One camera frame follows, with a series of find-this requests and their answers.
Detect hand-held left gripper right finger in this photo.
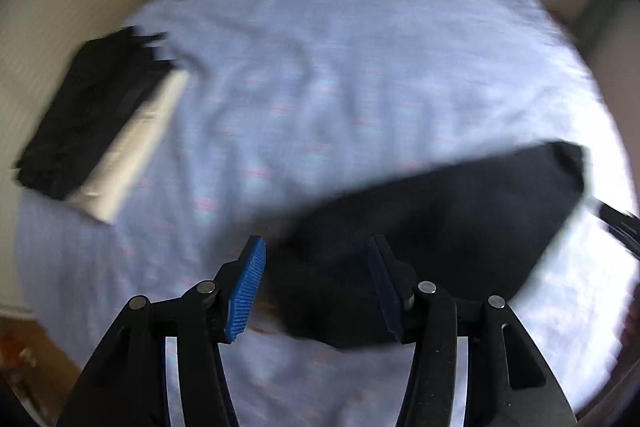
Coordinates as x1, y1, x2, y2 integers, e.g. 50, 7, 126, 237
366, 235, 576, 427

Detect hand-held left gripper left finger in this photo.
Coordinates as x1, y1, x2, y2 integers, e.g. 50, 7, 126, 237
56, 235, 268, 427

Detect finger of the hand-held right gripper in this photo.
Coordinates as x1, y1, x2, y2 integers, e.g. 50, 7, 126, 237
585, 197, 640, 258

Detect dark pants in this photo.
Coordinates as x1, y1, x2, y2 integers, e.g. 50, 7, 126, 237
257, 142, 587, 350

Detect folded beige pants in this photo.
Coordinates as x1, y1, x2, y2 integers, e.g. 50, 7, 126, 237
67, 69, 191, 225

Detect folded black pants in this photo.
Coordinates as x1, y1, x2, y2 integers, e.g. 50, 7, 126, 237
14, 26, 180, 200

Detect light blue bed sheet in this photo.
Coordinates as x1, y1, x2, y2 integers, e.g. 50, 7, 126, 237
15, 0, 636, 427

